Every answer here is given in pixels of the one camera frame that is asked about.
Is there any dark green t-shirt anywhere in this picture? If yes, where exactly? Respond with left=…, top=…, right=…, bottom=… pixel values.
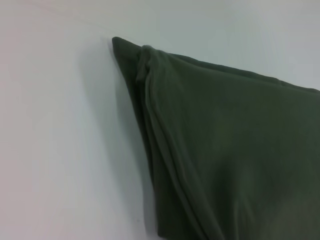
left=111, top=36, right=320, bottom=240

